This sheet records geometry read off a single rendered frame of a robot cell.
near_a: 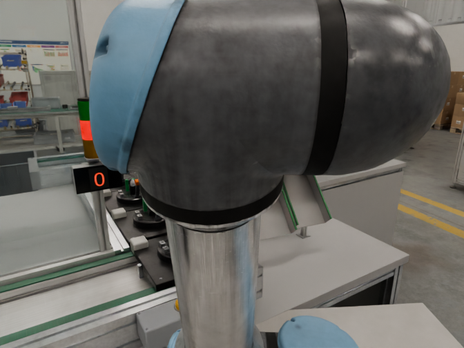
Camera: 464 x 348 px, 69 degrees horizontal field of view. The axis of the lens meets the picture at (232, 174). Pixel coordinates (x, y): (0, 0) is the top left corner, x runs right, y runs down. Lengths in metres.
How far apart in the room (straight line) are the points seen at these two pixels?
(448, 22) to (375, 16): 10.58
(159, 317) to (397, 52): 0.74
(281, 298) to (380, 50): 0.91
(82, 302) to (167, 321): 0.27
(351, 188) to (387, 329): 1.32
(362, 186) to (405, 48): 2.12
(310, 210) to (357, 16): 1.02
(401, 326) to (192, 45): 0.95
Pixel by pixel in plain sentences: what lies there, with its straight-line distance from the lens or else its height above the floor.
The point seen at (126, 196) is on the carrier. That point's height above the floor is 0.99.
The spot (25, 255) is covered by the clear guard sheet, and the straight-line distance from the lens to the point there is 1.11.
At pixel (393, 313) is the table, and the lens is 1.08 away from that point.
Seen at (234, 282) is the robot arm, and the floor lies 1.31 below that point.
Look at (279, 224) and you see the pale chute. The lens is 1.10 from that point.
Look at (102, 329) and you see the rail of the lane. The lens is 0.86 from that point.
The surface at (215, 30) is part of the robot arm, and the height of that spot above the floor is 1.51.
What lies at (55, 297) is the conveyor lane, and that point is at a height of 0.92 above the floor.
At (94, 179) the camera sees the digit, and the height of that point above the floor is 1.20.
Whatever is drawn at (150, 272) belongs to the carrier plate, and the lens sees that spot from 0.97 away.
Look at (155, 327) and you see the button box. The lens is 0.82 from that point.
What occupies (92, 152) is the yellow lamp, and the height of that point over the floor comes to 1.28.
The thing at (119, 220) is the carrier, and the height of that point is 0.97.
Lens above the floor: 1.50
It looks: 18 degrees down
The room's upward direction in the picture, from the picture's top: straight up
